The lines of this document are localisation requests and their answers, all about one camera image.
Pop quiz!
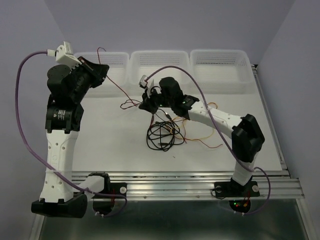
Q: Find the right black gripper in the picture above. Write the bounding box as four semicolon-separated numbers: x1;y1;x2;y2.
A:
137;86;174;114

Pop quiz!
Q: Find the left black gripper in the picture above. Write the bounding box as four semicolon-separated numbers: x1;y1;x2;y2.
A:
70;55;110;102

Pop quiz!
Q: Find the dark red thin wire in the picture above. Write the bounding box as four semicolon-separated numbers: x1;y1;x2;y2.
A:
96;46;143;110

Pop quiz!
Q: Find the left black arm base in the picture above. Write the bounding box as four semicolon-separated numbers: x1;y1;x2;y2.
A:
79;172;128;218

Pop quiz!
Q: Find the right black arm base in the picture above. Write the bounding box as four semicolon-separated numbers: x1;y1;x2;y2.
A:
210;178;260;215

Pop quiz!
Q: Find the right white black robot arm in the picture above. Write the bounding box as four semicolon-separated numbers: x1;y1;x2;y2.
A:
138;76;265;195

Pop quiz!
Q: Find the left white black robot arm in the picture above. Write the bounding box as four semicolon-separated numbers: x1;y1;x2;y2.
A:
31;57;111;218

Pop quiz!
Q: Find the left white perforated basket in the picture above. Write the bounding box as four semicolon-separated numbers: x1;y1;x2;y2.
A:
74;51;129;96

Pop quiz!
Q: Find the white perforated basket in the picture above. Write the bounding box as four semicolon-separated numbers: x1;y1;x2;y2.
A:
190;49;255;95
127;50;192;94
74;51;129;96

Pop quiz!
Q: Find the middle white perforated basket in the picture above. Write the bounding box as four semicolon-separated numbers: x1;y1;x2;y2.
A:
127;50;192;94

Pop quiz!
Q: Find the right white perforated basket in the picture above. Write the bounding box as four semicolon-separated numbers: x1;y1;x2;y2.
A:
190;49;255;95

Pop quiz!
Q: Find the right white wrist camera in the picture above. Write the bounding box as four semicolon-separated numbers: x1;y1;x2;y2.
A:
138;75;155;98

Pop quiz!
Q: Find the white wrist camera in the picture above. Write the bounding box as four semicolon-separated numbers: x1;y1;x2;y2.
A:
138;75;155;98
46;41;81;69

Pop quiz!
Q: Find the black usb cable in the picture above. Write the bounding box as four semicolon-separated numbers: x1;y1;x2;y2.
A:
146;112;186;152

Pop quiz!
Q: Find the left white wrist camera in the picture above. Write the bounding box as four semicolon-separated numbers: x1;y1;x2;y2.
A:
46;41;81;69

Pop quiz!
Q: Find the aluminium extrusion rail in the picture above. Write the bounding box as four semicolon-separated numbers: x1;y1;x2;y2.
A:
109;170;305;201

